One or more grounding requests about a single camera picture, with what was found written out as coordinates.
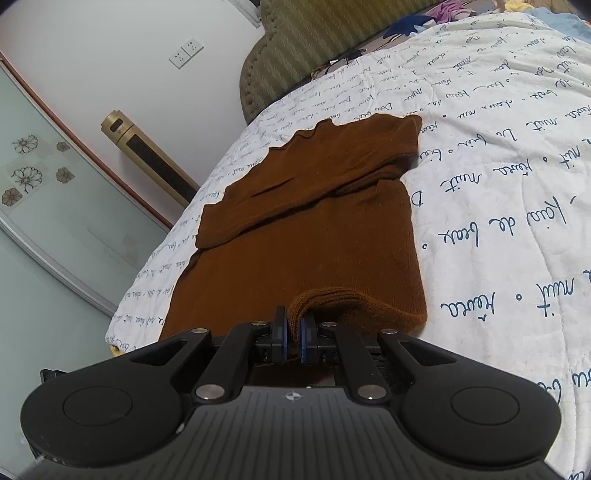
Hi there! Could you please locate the gold tower air conditioner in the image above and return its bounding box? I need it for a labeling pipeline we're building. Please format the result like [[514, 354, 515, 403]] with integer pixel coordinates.
[[100, 110, 200, 207]]

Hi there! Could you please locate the white script printed quilt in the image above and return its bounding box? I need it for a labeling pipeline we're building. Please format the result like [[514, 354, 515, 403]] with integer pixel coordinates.
[[106, 11, 591, 480]]

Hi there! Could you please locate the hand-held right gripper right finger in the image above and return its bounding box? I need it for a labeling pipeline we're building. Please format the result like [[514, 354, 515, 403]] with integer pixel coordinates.
[[298, 314, 467, 404]]

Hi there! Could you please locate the flower printed glass sliding door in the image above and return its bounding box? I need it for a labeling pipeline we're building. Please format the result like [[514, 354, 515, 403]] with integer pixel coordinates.
[[0, 53, 174, 319]]

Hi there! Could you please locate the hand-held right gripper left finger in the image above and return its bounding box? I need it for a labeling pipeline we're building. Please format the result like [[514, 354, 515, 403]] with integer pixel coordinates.
[[111, 305, 291, 407]]

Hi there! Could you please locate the olive green padded headboard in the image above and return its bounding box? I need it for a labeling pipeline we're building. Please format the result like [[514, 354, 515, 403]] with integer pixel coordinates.
[[239, 0, 444, 124]]

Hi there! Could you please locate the purple cloth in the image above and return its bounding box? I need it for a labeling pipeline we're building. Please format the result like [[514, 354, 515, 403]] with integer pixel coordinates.
[[436, 0, 472, 22]]

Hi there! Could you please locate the dark blue cloth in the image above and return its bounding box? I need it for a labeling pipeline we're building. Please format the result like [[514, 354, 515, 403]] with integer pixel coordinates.
[[383, 14, 437, 38]]

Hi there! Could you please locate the brown knitted sweater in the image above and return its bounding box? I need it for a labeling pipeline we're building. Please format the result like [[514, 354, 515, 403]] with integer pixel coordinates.
[[159, 113, 428, 370]]

